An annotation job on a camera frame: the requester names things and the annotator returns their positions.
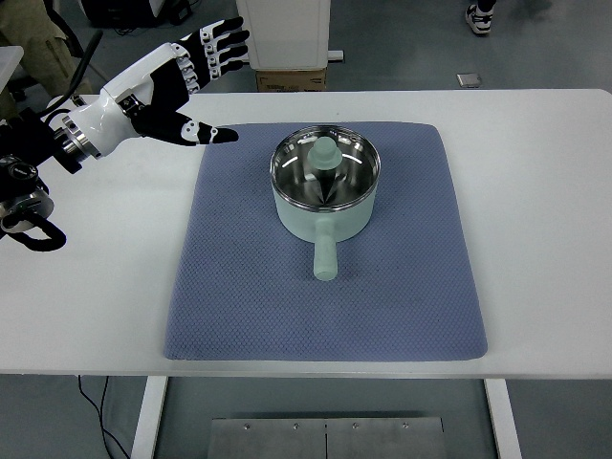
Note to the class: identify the person's shoe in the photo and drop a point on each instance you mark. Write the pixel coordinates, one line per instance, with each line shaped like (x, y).
(479, 20)

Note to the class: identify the white table leg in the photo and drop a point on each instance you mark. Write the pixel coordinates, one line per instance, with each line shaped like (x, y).
(503, 421)
(149, 416)

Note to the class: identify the white side table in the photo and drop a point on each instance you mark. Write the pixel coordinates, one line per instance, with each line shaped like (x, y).
(7, 62)

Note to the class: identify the glass lid with green knob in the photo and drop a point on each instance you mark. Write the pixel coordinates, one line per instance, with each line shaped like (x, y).
(325, 153)

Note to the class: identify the white pedestal cabinet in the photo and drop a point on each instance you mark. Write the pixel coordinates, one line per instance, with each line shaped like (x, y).
(287, 33)

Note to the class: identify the person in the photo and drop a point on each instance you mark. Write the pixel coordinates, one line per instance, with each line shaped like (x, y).
(28, 28)

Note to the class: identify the black equipment case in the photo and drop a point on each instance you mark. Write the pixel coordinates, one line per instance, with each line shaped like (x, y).
(110, 14)

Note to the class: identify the blue textured mat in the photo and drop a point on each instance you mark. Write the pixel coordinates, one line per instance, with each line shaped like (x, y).
(382, 296)

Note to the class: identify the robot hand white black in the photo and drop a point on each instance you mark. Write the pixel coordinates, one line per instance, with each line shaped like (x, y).
(124, 95)

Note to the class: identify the grey floor socket plate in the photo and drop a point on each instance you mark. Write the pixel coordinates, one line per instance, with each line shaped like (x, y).
(469, 80)

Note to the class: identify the cardboard box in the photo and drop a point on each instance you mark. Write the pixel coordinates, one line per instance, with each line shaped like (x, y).
(291, 80)

